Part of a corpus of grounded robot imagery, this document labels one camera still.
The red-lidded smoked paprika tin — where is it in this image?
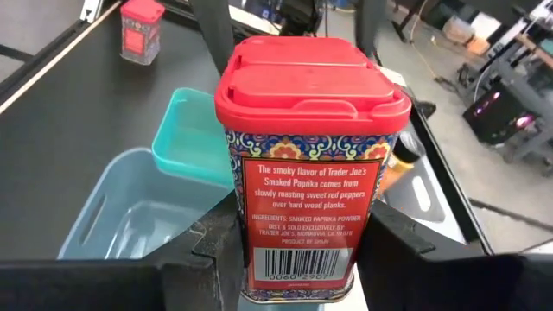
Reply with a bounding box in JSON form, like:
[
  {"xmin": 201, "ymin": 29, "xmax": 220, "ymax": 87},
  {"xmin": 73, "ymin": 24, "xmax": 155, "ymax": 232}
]
[
  {"xmin": 214, "ymin": 35, "xmax": 412, "ymax": 304},
  {"xmin": 119, "ymin": 0, "xmax": 166, "ymax": 66}
]

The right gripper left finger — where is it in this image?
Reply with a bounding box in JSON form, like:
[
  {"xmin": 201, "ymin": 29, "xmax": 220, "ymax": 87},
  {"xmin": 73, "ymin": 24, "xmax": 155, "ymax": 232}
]
[{"xmin": 162, "ymin": 194, "xmax": 244, "ymax": 311}]

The blue-grey plastic handled bin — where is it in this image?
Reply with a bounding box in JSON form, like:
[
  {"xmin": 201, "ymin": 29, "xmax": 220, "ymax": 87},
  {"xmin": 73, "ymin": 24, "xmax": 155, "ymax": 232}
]
[{"xmin": 58, "ymin": 146, "xmax": 238, "ymax": 260}]

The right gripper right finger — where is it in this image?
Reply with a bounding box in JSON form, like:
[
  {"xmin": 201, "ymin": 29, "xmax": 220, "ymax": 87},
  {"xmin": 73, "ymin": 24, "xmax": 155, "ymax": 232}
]
[{"xmin": 357, "ymin": 200, "xmax": 522, "ymax": 311}]

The small orange box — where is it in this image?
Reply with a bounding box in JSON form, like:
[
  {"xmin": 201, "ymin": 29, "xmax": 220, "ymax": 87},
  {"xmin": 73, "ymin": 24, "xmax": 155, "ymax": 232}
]
[{"xmin": 466, "ymin": 36, "xmax": 492, "ymax": 56}]

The orange black-capped spice bottle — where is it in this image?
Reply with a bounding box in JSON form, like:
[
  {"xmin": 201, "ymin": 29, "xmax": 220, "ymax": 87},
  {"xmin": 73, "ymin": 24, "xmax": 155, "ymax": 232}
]
[{"xmin": 378, "ymin": 131, "xmax": 427, "ymax": 198}]

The black plastic handled bin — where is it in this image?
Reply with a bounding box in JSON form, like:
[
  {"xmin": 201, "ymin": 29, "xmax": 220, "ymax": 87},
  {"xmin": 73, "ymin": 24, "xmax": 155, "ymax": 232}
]
[{"xmin": 376, "ymin": 101, "xmax": 493, "ymax": 256}]

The black frame post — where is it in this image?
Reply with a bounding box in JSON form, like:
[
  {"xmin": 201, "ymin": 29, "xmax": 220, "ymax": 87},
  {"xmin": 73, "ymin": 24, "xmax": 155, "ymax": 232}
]
[{"xmin": 353, "ymin": 0, "xmax": 388, "ymax": 57}]

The black floor cable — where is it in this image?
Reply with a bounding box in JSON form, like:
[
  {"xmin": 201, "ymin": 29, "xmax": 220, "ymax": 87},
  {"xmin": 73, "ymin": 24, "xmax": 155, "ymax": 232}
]
[{"xmin": 468, "ymin": 196, "xmax": 553, "ymax": 234}]

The teal translucent plastic bin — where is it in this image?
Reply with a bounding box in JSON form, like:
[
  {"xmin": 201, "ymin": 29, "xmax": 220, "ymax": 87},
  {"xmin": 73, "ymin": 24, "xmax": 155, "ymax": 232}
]
[{"xmin": 151, "ymin": 87, "xmax": 237, "ymax": 189}]

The black computer tower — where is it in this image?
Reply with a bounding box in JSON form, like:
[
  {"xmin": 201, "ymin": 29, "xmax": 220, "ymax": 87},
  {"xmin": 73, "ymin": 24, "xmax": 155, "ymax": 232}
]
[{"xmin": 461, "ymin": 81, "xmax": 543, "ymax": 146}]

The white metal leg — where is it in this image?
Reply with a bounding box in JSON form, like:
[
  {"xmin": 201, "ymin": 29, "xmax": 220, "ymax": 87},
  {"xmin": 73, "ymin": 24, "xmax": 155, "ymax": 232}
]
[{"xmin": 79, "ymin": 0, "xmax": 105, "ymax": 23}]

